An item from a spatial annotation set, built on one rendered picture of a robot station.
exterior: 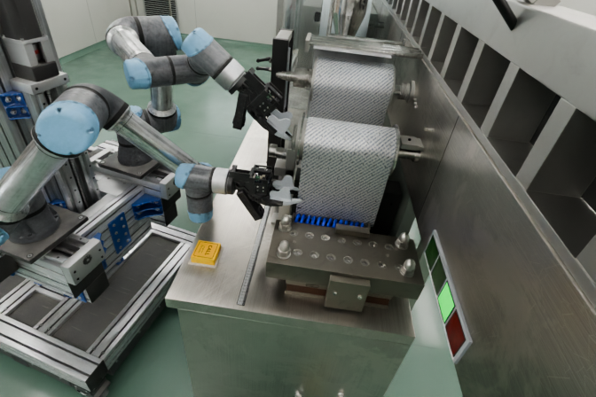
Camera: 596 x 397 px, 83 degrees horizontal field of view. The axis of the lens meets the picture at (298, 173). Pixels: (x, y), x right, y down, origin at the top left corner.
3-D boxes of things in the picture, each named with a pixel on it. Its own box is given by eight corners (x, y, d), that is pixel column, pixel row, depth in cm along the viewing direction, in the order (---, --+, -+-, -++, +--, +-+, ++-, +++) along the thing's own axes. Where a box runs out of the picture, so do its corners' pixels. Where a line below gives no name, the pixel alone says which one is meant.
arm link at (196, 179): (184, 179, 104) (182, 156, 99) (220, 184, 104) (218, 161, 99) (174, 195, 98) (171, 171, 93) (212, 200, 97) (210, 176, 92)
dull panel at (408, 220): (359, 58, 292) (365, 28, 279) (364, 58, 292) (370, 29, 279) (389, 253, 109) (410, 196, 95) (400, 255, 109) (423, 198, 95)
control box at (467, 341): (423, 251, 77) (433, 229, 73) (426, 252, 77) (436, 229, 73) (452, 363, 56) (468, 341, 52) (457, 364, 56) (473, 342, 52)
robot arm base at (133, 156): (110, 160, 150) (105, 141, 144) (134, 145, 162) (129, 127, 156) (138, 169, 147) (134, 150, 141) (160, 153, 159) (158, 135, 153)
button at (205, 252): (199, 245, 105) (198, 239, 103) (221, 248, 104) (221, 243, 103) (191, 262, 99) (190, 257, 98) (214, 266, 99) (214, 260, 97)
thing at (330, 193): (295, 214, 102) (301, 164, 92) (372, 226, 102) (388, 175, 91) (295, 215, 102) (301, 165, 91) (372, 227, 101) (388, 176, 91)
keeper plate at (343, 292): (324, 299, 92) (330, 274, 85) (361, 306, 91) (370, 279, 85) (324, 308, 90) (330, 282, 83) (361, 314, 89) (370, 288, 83)
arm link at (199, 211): (215, 201, 114) (213, 175, 107) (213, 225, 105) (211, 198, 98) (190, 202, 112) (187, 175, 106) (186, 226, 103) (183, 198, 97)
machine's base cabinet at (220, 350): (284, 139, 347) (291, 53, 298) (346, 147, 344) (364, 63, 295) (198, 430, 140) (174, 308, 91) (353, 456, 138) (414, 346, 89)
